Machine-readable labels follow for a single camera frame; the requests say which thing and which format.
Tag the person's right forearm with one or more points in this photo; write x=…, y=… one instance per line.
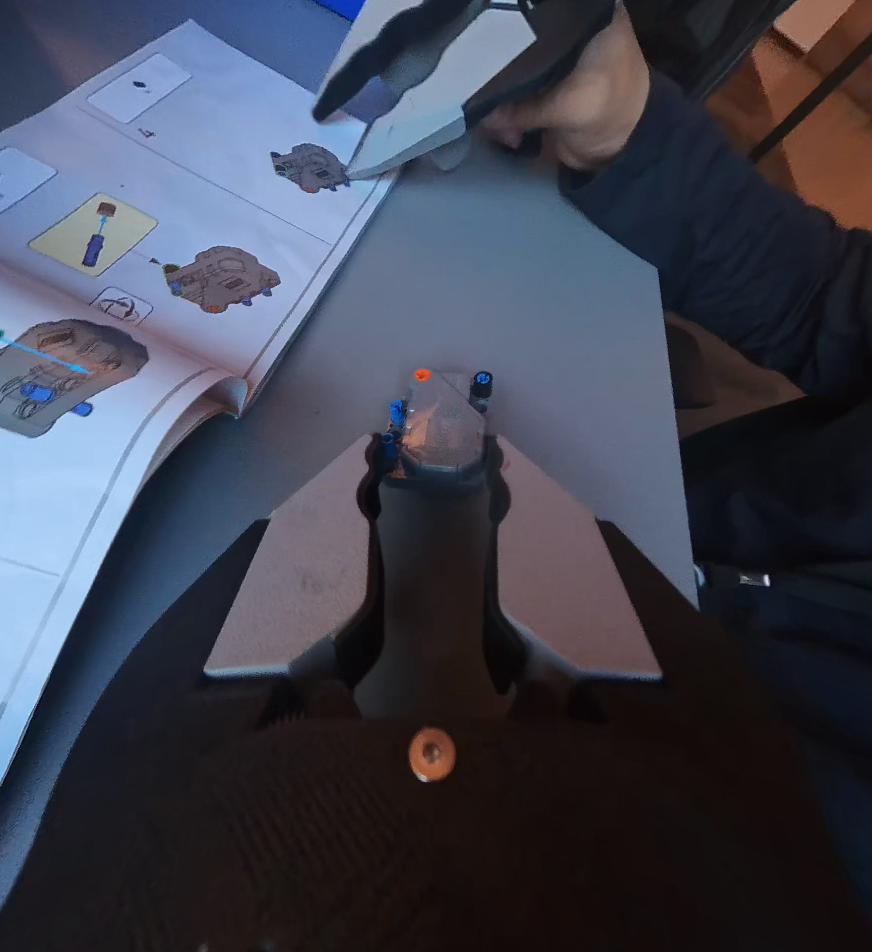
x=741, y=245

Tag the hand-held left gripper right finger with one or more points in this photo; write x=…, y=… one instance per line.
x=570, y=587

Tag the person's right hand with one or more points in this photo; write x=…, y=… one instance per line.
x=600, y=111

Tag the person's dark clothing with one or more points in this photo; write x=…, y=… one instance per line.
x=815, y=669

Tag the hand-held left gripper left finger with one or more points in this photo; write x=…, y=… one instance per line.
x=294, y=580

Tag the black metal furniture leg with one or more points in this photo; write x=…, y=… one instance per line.
x=827, y=84

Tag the grey lego motor assembly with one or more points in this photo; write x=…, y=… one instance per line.
x=440, y=428

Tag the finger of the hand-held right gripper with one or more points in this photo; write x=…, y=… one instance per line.
x=384, y=30
x=451, y=89

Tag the lego instruction booklet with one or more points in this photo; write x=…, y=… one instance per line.
x=183, y=186

